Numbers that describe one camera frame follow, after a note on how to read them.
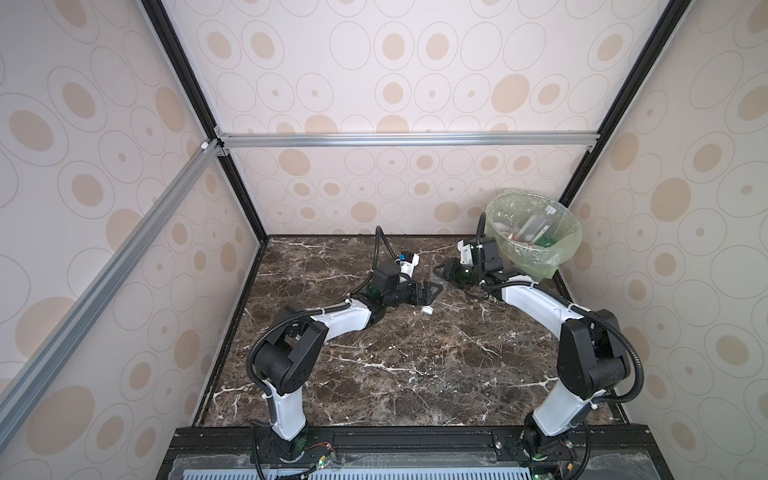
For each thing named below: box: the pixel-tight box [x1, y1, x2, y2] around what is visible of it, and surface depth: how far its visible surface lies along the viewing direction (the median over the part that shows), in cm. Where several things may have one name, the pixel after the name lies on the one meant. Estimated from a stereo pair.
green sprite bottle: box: [535, 236, 557, 248], surface depth 96 cm
